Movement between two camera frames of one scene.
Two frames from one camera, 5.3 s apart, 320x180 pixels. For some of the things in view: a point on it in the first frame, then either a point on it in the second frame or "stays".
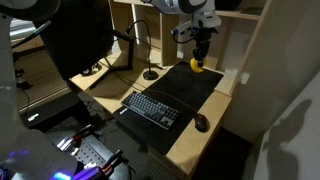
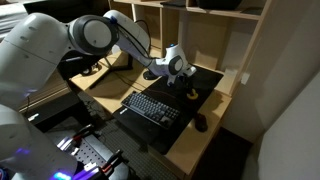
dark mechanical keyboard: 151,110 stays
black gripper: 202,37 -> 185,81
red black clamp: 83,132 stays
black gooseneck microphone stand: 149,75 stays
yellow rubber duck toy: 194,64 -> 195,95
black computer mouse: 202,123 stays
